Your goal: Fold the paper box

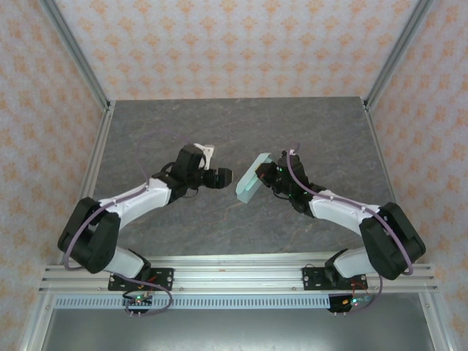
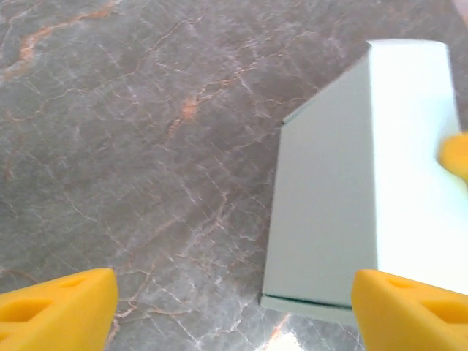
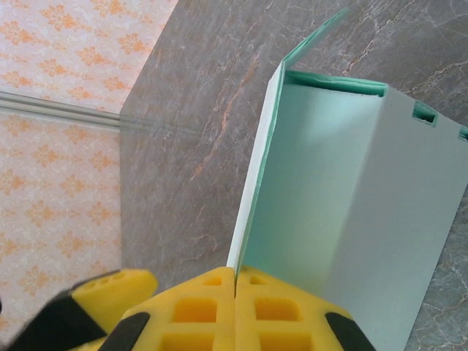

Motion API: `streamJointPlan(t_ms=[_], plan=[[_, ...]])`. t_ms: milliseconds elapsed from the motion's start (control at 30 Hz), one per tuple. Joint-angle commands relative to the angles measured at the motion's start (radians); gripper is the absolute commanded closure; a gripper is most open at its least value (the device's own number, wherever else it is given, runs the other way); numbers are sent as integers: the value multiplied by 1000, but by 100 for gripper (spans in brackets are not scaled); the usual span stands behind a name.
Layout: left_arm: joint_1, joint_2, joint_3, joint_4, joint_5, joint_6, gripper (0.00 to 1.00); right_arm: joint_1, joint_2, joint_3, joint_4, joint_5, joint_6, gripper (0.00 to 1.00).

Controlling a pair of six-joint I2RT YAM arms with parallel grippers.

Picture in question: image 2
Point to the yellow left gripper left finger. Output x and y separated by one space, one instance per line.
55 314

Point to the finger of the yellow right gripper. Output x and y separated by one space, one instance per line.
457 157

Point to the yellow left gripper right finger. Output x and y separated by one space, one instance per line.
409 314

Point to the mint green paper box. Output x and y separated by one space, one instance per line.
347 183

